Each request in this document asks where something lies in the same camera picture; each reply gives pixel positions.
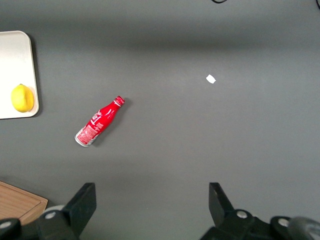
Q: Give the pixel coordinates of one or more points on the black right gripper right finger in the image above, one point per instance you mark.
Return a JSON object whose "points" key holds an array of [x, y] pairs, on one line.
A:
{"points": [[220, 207]]}

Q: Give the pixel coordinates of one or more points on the small white paper scrap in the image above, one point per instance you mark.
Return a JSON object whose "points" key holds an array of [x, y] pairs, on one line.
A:
{"points": [[210, 79]]}

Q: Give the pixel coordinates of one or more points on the yellow lemon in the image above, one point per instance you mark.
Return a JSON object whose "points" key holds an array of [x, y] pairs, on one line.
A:
{"points": [[22, 98]]}

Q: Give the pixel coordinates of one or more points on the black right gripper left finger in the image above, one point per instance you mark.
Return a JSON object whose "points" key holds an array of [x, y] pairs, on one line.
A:
{"points": [[82, 205]]}

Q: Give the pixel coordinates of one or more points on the red cola bottle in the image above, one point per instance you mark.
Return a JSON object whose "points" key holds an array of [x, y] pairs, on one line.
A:
{"points": [[98, 121]]}

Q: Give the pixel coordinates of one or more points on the wooden drawer cabinet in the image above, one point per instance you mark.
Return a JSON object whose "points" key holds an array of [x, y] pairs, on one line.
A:
{"points": [[15, 200]]}

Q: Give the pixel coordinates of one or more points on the cream rectangular plastic tray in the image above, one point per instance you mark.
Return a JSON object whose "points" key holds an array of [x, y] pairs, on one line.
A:
{"points": [[15, 62]]}

